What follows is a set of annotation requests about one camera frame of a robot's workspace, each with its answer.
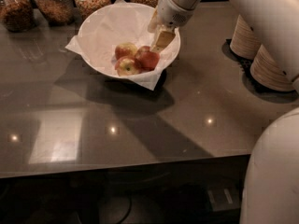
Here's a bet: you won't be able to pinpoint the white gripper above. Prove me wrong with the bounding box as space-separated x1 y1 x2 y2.
148 0 195 53

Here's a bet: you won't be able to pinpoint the red apple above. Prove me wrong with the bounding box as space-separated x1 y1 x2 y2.
135 46 160 71
115 42 137 60

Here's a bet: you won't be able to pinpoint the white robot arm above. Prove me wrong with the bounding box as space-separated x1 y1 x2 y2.
149 0 299 224

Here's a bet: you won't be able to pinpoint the front yellow-red apple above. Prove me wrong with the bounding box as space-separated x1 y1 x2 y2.
115 56 142 77

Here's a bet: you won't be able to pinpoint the white bowl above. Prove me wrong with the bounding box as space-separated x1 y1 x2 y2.
77 2 182 80

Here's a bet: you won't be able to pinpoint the white paper liner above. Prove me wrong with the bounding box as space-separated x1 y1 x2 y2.
65 0 180 91

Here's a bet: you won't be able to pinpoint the back stack paper bowls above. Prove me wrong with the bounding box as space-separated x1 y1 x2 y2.
230 16 261 60

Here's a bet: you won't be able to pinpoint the stack paper bowls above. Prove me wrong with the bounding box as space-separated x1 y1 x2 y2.
230 16 261 60
250 46 294 91

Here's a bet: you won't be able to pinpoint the front stack paper bowls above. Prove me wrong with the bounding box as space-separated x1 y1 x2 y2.
250 46 294 91

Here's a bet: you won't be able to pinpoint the black rubber mat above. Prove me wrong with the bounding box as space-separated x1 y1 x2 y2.
228 48 266 93

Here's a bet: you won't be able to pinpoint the far left glass cereal jar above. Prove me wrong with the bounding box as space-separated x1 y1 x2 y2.
0 0 35 32

